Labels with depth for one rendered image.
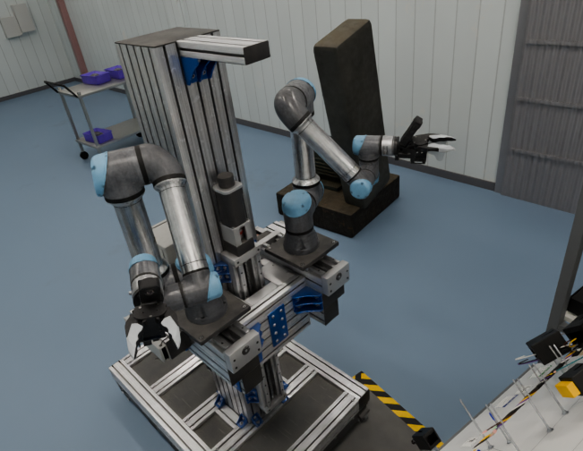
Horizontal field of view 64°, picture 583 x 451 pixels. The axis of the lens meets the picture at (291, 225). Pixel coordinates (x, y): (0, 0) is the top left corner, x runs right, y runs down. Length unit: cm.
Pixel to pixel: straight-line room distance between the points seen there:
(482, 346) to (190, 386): 176
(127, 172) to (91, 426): 204
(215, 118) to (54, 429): 220
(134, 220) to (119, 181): 14
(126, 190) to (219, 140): 44
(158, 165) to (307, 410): 161
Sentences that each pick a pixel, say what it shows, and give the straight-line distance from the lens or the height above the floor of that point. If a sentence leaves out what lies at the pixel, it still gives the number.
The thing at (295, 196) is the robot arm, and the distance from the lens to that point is 183.
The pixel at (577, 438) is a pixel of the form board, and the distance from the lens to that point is 132.
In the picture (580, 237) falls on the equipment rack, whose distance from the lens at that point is 164.
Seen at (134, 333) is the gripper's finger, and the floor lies 159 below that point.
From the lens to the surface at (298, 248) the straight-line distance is 187.
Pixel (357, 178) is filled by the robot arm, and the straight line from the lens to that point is 168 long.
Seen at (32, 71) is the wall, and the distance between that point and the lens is 1171.
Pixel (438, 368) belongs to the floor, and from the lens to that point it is 300.
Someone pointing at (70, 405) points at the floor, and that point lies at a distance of 330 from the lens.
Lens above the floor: 226
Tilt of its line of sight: 32 degrees down
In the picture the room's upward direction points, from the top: 7 degrees counter-clockwise
